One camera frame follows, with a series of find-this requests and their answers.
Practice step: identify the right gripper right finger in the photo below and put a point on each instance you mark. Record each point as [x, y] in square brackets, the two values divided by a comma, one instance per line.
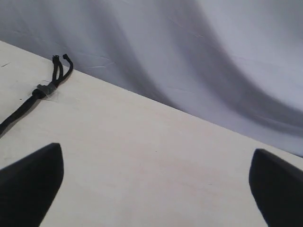
[277, 188]

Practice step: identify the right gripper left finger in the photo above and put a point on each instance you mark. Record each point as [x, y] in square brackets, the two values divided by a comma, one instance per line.
[29, 186]

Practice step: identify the grey backdrop cloth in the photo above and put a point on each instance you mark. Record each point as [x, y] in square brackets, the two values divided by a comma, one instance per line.
[235, 63]

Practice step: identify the silver metal ferrule collar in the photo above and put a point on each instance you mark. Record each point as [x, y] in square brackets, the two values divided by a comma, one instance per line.
[49, 90]

